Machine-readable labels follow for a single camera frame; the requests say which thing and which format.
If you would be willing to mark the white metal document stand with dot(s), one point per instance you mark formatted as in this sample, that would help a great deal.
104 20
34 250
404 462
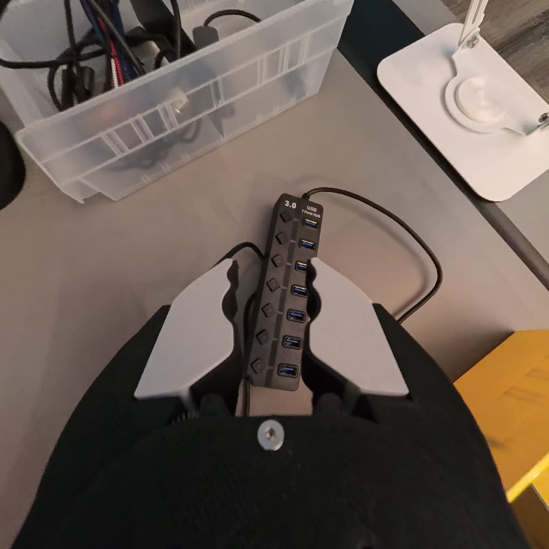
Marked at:
420 107

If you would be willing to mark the black wrist rest pad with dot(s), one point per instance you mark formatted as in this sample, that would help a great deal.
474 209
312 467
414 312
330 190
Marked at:
8 167

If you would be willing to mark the yellow plastic bin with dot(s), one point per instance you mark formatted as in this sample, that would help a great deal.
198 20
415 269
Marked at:
506 407

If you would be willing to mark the clear plastic bin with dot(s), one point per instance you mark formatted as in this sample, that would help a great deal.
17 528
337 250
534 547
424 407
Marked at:
257 77

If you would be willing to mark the black multi-port usb hub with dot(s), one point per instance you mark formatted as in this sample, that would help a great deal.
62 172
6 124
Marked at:
274 326

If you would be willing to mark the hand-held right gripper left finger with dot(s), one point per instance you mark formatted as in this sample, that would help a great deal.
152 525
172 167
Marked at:
188 343

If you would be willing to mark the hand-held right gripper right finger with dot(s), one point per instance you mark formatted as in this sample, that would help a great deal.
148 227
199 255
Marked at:
351 343

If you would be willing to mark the grey hub black lead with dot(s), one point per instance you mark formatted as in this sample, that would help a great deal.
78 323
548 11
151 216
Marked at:
203 36

